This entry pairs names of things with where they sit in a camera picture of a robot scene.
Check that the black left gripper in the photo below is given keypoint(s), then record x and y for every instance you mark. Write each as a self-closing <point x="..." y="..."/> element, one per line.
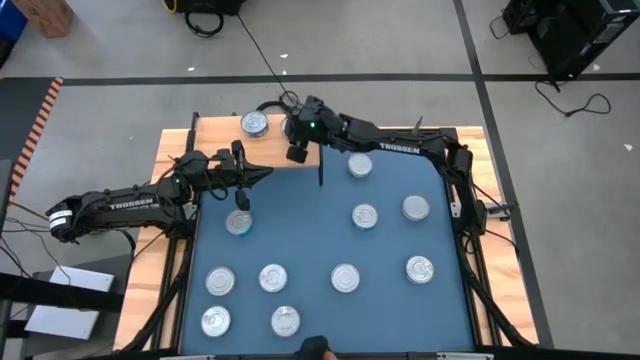
<point x="225" y="172"/>

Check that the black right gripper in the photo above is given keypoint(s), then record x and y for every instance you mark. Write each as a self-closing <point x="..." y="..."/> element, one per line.
<point x="300" y="117"/>

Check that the dark blue label tuna can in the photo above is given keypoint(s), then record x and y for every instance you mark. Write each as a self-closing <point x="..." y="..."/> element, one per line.
<point x="215" y="321"/>
<point x="285" y="321"/>
<point x="419" y="269"/>
<point x="254" y="123"/>

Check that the green label tuna can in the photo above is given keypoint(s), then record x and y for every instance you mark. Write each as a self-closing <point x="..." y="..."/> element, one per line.
<point x="415" y="208"/>
<point x="360" y="165"/>
<point x="220" y="281"/>
<point x="345" y="278"/>

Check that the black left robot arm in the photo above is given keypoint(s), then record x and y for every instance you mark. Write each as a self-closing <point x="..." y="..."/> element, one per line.
<point x="130" y="205"/>

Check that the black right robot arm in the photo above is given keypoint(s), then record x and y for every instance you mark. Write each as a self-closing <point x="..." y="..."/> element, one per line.
<point x="405" y="147"/>

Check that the blue table mat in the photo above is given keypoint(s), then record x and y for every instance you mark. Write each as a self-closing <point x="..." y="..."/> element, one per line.
<point x="300" y="240"/>

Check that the black equipment case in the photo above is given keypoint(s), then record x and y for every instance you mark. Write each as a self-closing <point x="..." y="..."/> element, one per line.
<point x="210" y="5"/>

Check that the person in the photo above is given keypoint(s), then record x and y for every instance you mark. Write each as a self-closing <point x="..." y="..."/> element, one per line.
<point x="312" y="347"/>

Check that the silver aluminium extrusion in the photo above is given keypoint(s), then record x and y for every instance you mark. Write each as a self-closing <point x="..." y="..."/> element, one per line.
<point x="187" y="357"/>
<point x="465" y="356"/>

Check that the black beam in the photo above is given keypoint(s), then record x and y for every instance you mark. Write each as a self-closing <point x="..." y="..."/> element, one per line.
<point x="60" y="295"/>

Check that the white flat board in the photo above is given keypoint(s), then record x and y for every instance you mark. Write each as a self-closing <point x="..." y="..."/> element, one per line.
<point x="70" y="310"/>

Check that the small black computer tower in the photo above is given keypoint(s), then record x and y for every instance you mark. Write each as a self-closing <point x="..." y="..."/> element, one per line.
<point x="520" y="15"/>

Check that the black mat orange hazard stripes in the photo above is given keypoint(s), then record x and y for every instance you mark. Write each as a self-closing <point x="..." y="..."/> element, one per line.
<point x="20" y="115"/>

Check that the brown cardboard box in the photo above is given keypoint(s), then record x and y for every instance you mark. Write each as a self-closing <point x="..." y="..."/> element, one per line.
<point x="47" y="17"/>

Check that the blue plastic bin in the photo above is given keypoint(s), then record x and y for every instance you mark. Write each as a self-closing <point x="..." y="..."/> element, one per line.
<point x="10" y="22"/>

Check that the large black computer tower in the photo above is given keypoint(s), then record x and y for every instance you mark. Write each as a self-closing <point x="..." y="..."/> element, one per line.
<point x="580" y="35"/>

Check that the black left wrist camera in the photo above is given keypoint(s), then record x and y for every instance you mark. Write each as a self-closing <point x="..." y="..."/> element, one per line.
<point x="242" y="200"/>

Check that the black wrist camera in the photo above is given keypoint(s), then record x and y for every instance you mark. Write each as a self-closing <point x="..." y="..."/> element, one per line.
<point x="242" y="200"/>
<point x="297" y="154"/>

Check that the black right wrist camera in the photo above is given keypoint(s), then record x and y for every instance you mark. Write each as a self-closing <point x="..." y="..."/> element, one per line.
<point x="297" y="154"/>

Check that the wooden shelf black frame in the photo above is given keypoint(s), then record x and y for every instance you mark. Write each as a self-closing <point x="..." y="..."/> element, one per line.
<point x="225" y="140"/>

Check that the grey metal bracket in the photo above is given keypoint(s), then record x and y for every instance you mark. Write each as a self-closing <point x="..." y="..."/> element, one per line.
<point x="418" y="125"/>

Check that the silver mounting bracket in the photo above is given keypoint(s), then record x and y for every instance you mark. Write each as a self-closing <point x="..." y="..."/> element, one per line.
<point x="454" y="209"/>

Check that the black metal rig frame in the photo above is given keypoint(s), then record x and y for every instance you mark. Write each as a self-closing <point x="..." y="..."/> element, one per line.
<point x="479" y="300"/>

